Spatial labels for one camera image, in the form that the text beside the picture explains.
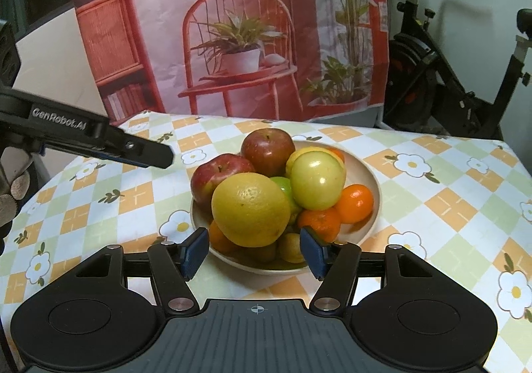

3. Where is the person's left hand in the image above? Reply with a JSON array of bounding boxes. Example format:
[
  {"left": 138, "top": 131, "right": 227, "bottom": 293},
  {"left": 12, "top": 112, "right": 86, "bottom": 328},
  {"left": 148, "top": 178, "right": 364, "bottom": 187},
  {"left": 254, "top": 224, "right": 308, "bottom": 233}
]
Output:
[{"left": 0, "top": 148, "right": 33, "bottom": 239}]

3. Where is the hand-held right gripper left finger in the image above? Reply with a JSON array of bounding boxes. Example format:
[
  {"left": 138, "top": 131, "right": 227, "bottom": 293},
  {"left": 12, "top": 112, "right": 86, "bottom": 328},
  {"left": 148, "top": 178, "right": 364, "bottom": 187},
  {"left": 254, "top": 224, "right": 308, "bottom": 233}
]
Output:
[{"left": 75, "top": 227, "right": 210, "bottom": 314}]

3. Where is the bright red apple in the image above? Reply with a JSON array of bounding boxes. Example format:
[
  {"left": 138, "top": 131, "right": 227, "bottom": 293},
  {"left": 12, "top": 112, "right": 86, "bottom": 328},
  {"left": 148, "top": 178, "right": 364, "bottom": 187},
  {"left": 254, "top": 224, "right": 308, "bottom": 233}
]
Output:
[{"left": 190, "top": 154, "right": 256, "bottom": 214}]

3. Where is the printed backdrop cloth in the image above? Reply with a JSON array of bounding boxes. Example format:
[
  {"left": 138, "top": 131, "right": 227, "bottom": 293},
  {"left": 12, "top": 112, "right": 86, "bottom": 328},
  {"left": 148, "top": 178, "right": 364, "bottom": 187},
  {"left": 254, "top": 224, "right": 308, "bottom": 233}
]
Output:
[{"left": 66, "top": 0, "right": 390, "bottom": 125}]

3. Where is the small tan round fruit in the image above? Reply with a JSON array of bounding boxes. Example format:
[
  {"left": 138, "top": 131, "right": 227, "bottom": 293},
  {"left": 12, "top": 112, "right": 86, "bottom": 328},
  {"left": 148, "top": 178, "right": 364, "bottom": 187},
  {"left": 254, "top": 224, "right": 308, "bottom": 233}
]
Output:
[{"left": 278, "top": 233, "right": 308, "bottom": 264}]

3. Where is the black exercise bike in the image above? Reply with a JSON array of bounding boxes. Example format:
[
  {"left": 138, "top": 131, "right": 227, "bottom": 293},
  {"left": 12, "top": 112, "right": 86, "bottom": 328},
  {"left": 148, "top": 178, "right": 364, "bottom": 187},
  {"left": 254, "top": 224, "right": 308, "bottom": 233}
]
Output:
[{"left": 380, "top": 0, "right": 532, "bottom": 142}]

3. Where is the beige plate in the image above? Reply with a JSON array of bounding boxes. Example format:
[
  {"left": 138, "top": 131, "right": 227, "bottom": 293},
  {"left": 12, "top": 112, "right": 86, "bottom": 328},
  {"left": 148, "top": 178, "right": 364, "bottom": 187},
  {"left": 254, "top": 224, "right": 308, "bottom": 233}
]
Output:
[{"left": 190, "top": 140, "right": 382, "bottom": 275}]

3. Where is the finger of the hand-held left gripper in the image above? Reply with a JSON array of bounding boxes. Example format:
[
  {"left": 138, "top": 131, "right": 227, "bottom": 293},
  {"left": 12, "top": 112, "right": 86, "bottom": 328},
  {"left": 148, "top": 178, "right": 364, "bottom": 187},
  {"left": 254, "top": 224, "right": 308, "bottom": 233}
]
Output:
[{"left": 97, "top": 126, "right": 175, "bottom": 169}]

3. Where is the yellow-green apple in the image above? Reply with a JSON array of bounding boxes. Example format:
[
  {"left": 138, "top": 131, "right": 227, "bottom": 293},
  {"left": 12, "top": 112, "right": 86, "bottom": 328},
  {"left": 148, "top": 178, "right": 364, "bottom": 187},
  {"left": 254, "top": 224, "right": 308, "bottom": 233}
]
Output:
[{"left": 290, "top": 151, "right": 346, "bottom": 211}]

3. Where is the dark red apple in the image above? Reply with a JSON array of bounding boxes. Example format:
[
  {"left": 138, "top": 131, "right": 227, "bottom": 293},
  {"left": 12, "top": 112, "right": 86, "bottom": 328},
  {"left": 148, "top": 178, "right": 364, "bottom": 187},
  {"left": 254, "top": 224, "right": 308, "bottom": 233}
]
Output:
[{"left": 240, "top": 129, "right": 297, "bottom": 178}]

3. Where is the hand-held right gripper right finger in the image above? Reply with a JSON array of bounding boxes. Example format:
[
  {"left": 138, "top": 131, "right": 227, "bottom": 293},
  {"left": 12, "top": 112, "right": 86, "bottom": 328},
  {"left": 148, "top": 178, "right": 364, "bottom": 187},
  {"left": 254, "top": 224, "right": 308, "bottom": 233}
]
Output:
[{"left": 299, "top": 226, "right": 437, "bottom": 314}]

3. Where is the green apple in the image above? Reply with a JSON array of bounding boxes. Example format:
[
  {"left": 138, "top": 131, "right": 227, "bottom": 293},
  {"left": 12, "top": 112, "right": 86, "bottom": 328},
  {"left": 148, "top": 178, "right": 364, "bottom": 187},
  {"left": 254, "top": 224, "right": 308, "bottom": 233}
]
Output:
[{"left": 270, "top": 176, "right": 302, "bottom": 216}]

